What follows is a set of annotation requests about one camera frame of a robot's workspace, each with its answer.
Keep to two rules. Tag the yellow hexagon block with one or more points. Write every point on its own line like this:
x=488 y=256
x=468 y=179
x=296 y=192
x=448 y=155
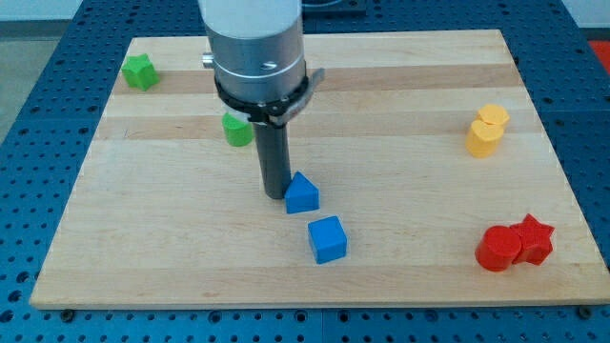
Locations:
x=493 y=114

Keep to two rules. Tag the wooden board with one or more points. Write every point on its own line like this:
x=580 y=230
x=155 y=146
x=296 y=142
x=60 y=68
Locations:
x=437 y=187

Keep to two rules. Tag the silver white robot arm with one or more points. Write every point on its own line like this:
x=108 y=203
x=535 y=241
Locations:
x=257 y=56

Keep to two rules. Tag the red cylinder block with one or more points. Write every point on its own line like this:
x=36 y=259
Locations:
x=498 y=248

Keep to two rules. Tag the blue triangle block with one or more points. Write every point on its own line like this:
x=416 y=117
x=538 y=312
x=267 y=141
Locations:
x=302 y=195

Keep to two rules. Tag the green star block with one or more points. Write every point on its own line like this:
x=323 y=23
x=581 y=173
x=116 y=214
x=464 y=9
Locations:
x=139 y=72

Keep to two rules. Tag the blue cube block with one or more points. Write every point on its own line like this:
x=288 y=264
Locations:
x=327 y=239

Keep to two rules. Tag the green cylinder block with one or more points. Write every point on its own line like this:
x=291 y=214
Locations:
x=237 y=133

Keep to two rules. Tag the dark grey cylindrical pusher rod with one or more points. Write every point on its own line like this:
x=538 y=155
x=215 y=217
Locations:
x=274 y=159

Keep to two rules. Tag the red star block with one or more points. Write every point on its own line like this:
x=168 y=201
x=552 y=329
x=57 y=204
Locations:
x=535 y=238

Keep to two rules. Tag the yellow heart block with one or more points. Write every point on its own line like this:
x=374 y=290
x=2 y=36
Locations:
x=482 y=139

